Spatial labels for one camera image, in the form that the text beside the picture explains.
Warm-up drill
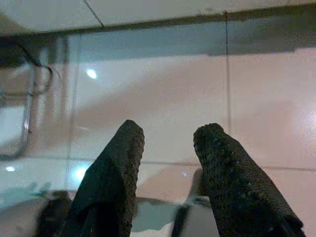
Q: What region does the thin black floor cable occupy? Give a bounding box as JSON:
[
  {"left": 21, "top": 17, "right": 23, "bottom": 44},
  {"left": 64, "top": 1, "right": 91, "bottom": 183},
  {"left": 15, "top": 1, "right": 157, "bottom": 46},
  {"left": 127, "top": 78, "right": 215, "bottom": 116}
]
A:
[{"left": 14, "top": 41, "right": 54, "bottom": 96}]

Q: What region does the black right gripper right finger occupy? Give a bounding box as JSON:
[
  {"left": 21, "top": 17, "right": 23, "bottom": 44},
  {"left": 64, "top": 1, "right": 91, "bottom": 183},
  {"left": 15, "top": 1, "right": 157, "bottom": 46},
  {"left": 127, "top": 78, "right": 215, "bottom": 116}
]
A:
[{"left": 193, "top": 122, "right": 307, "bottom": 237}]

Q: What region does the bent chrome metal tube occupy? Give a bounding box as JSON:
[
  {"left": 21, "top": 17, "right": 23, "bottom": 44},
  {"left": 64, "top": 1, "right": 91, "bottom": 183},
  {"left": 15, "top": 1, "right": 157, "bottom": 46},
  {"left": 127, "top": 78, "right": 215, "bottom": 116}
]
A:
[{"left": 0, "top": 93, "right": 34, "bottom": 160}]

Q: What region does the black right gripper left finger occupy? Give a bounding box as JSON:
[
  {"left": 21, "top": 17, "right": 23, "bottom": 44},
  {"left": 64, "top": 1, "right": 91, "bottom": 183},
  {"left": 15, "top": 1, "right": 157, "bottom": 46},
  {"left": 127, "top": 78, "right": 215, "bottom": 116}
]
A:
[{"left": 63, "top": 119, "right": 146, "bottom": 237}]

